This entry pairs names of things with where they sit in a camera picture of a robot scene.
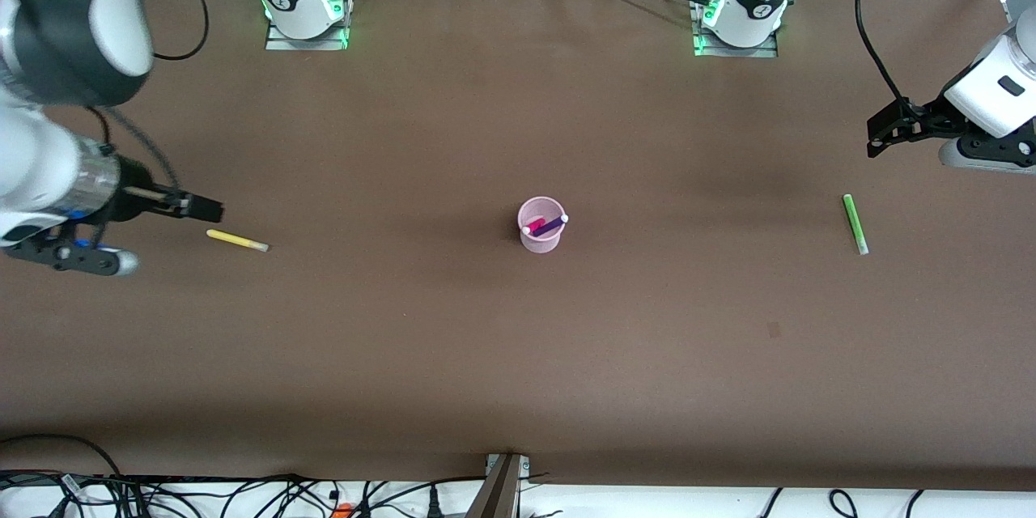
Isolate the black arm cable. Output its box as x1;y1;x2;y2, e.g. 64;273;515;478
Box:
853;0;907;106
85;0;211;248

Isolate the green marker pen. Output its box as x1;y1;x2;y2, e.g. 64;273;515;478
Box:
843;193;870;257

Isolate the pink cup pen holder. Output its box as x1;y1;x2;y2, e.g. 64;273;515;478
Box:
516;197;567;255

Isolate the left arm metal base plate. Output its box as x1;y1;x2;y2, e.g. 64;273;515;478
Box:
693;31;779;59

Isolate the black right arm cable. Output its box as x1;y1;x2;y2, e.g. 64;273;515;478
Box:
85;0;211;248

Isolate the aluminium table frame post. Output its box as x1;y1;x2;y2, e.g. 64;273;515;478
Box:
465;453;532;518

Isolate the black tangled floor cable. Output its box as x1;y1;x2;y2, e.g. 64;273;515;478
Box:
219;474;486;518

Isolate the yellow marker pen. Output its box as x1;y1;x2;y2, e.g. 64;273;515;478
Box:
206;228;270;253

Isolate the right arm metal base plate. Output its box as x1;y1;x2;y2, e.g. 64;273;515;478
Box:
265;15;351;51

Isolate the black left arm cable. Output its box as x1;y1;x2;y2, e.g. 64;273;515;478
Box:
853;0;907;106

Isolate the black arched floor cable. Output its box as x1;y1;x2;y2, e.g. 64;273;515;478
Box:
0;434;124;478

